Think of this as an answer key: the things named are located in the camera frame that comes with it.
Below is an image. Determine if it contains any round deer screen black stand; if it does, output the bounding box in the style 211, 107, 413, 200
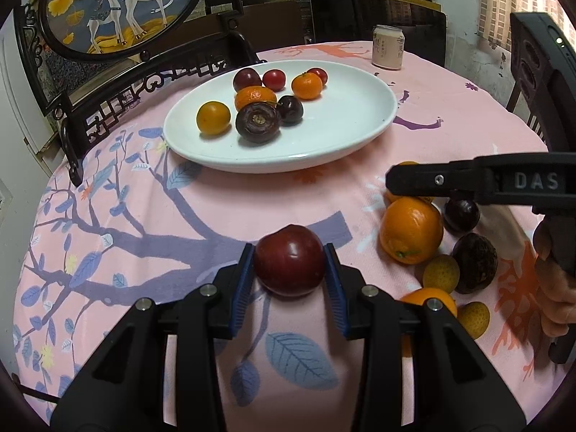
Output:
13, 0, 259, 187

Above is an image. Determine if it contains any dark red plum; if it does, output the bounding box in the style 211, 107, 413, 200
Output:
253, 224, 327, 298
233, 67, 262, 92

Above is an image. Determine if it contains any small orange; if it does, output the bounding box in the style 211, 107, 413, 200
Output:
400, 287, 458, 320
234, 85, 278, 111

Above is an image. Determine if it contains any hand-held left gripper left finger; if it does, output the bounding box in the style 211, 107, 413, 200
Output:
49, 243, 257, 432

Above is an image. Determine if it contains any tan longan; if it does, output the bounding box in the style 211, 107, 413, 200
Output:
422, 254, 461, 293
456, 301, 490, 340

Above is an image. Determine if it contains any tangerine with green stem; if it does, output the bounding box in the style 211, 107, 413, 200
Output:
291, 72, 324, 101

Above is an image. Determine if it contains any large orange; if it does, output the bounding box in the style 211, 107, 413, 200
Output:
379, 197, 445, 265

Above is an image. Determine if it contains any dark wooden chair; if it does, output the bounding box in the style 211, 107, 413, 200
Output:
506, 76, 552, 149

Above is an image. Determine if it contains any red cherry tomato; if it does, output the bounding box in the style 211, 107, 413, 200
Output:
262, 69, 288, 91

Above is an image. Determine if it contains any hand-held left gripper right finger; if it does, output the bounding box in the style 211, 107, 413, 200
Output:
323, 243, 527, 432

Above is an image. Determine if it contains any beige drink can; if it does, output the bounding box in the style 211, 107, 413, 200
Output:
372, 24, 404, 71

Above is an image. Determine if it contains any yellowish orange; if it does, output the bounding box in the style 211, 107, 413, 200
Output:
197, 101, 232, 136
383, 161, 435, 205

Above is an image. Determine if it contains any white oval plate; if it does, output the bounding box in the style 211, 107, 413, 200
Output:
163, 59, 399, 174

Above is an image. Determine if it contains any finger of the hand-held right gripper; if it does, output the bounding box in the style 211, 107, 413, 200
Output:
386, 155, 492, 204

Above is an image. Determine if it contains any small dark plum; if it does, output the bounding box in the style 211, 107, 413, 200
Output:
443, 195, 481, 235

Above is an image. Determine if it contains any person's right hand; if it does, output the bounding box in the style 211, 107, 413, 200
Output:
533, 220, 576, 339

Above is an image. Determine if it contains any black flat panel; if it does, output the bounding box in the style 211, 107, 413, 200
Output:
310, 0, 447, 68

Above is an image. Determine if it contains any dark wooden cabinet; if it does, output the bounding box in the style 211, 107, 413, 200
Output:
202, 0, 316, 46

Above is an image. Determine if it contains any dark purple plum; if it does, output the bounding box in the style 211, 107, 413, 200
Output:
276, 95, 305, 125

